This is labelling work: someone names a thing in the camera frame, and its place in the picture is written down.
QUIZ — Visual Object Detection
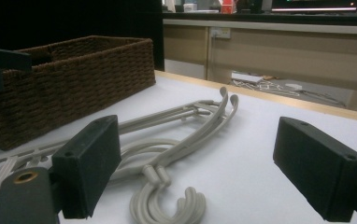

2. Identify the white wall socket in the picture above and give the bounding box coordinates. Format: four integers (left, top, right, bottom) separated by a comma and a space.
209, 27, 232, 39

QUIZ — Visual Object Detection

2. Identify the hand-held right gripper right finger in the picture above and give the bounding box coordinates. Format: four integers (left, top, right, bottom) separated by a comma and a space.
273, 116, 357, 223

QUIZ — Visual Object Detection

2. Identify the black curtain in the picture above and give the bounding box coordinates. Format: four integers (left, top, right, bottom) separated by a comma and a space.
0, 0, 165, 71

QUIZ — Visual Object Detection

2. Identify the white table mat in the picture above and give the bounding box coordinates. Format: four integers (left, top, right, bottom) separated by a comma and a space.
0, 76, 357, 224

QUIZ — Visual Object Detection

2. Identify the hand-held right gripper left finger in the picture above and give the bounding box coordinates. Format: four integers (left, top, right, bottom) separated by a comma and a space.
51, 115, 122, 219

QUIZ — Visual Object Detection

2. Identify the brown woven basket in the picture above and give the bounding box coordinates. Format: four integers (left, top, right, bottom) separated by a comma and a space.
0, 35, 157, 152

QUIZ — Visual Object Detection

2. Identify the red box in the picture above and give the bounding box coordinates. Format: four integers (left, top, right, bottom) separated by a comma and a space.
220, 0, 237, 15

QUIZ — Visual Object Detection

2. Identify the grey plastic clothes hanger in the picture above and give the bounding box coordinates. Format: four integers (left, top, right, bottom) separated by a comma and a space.
0, 99, 231, 224
0, 86, 231, 224
0, 93, 240, 224

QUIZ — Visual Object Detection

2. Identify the beige wooden counter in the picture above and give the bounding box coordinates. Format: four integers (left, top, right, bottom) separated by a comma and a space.
162, 12, 357, 114

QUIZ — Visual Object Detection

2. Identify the bundle of white cables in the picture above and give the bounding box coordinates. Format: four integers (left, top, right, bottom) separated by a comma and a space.
232, 78, 302, 98

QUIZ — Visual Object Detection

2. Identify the monitor with light strip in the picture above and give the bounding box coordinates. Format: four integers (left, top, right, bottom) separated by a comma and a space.
270, 0, 357, 15

